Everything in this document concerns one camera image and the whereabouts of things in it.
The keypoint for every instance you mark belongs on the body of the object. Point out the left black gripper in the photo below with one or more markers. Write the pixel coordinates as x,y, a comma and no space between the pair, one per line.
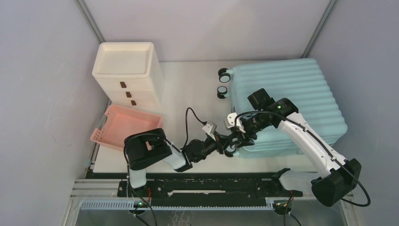
223,140

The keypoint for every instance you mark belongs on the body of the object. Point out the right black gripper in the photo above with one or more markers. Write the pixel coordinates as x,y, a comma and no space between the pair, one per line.
246,142

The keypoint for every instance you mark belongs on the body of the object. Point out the light blue ribbed suitcase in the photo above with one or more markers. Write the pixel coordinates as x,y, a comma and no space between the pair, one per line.
276,89

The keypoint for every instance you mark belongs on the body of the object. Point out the pink perforated plastic basket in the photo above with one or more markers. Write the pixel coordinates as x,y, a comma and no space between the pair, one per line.
122,122

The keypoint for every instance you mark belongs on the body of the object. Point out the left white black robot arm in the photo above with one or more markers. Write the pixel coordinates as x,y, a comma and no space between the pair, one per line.
148,148

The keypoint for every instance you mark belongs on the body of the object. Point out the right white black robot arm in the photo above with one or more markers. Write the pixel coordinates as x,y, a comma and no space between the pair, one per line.
335,175

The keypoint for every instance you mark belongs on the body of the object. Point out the white three-drawer storage cabinet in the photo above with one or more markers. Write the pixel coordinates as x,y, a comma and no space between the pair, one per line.
129,73

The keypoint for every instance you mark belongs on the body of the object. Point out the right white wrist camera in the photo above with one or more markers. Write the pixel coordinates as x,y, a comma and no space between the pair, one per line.
232,120

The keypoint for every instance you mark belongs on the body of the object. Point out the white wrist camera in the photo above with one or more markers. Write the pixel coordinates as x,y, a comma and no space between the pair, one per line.
210,128
232,120

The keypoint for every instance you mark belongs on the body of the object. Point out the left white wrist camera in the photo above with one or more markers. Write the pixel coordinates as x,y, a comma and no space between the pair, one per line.
210,128

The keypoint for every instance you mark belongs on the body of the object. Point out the black mounting rail base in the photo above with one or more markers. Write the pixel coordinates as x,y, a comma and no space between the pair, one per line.
224,189

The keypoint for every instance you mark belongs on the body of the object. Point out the white slotted cable duct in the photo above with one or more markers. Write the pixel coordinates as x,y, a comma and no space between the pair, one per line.
137,205

